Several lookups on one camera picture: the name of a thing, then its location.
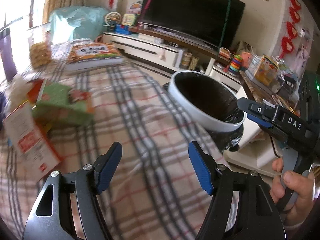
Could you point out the orange and white carton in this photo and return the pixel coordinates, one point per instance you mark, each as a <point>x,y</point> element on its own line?
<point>27,140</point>

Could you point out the person's right hand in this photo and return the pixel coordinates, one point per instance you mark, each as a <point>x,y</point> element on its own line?
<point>297,200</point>

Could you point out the yellow toy box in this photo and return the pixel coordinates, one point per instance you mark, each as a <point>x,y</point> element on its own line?
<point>266,70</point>

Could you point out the white television cabinet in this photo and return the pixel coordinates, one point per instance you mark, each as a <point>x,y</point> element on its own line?
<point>150,48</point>

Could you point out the teal plastic cover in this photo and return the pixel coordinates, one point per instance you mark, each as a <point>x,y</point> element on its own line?
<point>77,22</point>

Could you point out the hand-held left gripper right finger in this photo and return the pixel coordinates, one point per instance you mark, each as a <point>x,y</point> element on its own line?
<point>200,170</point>

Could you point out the green carton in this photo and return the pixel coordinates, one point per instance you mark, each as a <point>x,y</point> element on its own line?
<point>62,105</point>

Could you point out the window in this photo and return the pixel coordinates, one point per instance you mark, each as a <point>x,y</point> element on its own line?
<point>17,2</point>

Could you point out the thick white book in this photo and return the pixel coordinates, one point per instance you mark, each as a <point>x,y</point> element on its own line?
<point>95,66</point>

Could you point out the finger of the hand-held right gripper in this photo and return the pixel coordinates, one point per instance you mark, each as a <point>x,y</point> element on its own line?
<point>261,123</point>
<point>257,108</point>

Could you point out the colourful card toy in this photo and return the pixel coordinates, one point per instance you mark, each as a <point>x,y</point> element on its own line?
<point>133,12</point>

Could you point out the red paper wall decoration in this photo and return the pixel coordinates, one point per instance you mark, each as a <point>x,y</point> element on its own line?
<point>291,27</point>

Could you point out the colourful picture book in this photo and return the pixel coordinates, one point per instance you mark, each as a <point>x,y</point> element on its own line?
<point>95,51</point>

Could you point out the red paper box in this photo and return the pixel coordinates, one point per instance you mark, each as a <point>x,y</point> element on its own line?
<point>36,91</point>

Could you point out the blue plastic toy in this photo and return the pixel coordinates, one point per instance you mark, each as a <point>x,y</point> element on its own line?
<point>122,30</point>

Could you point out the white low table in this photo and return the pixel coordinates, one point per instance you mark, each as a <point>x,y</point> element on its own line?
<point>252,150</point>

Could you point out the black flat television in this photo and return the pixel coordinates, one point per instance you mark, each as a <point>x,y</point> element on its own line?
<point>190,10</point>

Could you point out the white bin with black bag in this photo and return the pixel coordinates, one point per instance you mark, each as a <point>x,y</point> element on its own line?
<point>200,100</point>

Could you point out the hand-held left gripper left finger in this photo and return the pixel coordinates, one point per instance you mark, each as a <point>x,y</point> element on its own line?
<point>110,166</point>

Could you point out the clear jar of snacks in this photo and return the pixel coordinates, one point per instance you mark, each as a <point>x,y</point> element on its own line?
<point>40,47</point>

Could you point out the plaid tablecloth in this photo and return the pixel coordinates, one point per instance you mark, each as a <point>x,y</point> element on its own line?
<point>140,135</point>

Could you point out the ferris wheel toy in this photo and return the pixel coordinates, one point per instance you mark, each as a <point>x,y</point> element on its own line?
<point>112,20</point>

